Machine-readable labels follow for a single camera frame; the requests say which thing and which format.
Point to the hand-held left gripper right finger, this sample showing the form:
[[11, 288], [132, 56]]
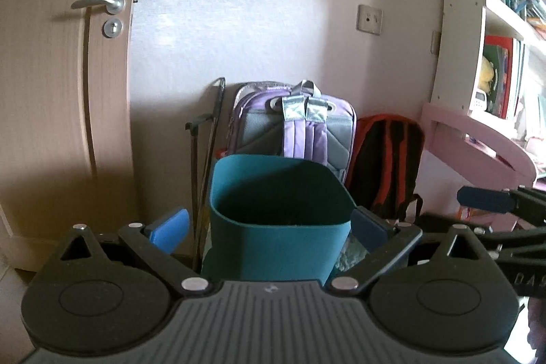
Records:
[[369, 228]]

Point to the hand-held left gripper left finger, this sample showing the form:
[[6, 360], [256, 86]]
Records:
[[170, 225]]

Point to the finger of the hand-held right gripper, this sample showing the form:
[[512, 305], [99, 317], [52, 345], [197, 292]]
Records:
[[439, 221], [486, 198]]

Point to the teal plastic bin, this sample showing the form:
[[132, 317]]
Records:
[[273, 253]]

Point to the teal white zigzag quilt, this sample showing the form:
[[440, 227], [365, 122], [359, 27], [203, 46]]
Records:
[[352, 257]]

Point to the red black backpack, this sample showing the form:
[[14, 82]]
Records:
[[384, 159]]

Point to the pink chair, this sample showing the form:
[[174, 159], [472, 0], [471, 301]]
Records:
[[469, 125]]

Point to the thin metal rod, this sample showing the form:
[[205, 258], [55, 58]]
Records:
[[211, 155]]

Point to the small white device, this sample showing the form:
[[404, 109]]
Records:
[[478, 99]]

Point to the purple grey backpack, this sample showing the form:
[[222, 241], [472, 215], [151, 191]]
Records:
[[298, 133]]

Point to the red cover book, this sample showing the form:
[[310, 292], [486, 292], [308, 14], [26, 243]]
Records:
[[501, 78]]

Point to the yellow plush toy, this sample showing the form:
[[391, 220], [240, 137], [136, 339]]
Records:
[[486, 73]]

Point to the beige wooden door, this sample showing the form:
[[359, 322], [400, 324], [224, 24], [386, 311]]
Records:
[[51, 91]]

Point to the white bookshelf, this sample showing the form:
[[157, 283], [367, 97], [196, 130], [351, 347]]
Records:
[[460, 6]]

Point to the silver door keyhole plate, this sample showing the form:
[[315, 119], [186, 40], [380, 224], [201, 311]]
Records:
[[112, 28]]

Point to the beige wall switch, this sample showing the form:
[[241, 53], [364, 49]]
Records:
[[435, 43]]

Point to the beige wall socket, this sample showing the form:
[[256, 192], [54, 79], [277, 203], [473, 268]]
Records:
[[369, 19]]

